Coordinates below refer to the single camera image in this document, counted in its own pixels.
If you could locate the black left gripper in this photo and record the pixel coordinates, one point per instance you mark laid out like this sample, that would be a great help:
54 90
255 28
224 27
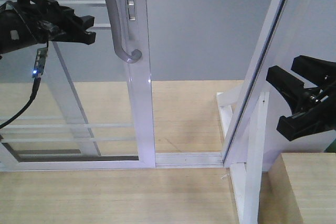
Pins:
47 20

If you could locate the silver door lock plate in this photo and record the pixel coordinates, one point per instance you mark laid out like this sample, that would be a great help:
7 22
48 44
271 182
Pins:
131 10

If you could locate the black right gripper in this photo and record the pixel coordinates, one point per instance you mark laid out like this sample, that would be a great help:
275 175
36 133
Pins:
313 109

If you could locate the white diagonal brace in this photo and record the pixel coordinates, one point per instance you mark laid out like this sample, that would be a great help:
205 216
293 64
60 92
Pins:
246 176

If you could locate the white framed glass sliding door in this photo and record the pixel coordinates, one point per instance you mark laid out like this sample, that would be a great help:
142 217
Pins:
92 110

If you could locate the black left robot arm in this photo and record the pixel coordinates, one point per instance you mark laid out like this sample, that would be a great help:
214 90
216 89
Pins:
14 33

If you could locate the light wooden box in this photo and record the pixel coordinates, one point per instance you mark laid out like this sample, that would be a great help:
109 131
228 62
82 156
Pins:
312 181

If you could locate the silver door handle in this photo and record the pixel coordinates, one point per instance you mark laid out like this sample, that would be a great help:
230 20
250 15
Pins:
114 18

